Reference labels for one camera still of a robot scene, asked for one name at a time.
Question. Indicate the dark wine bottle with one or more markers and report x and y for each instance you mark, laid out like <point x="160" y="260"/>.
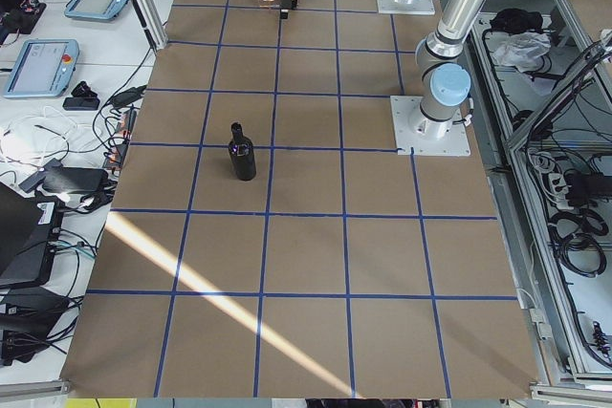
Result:
<point x="241" y="153"/>

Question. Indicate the crumpled white cloth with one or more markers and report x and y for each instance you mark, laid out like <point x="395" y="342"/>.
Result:
<point x="523" y="51"/>

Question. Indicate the black laptop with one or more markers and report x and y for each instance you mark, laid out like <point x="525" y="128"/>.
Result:
<point x="29" y="230"/>

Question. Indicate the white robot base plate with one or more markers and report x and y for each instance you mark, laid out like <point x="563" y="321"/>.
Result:
<point x="415" y="134"/>

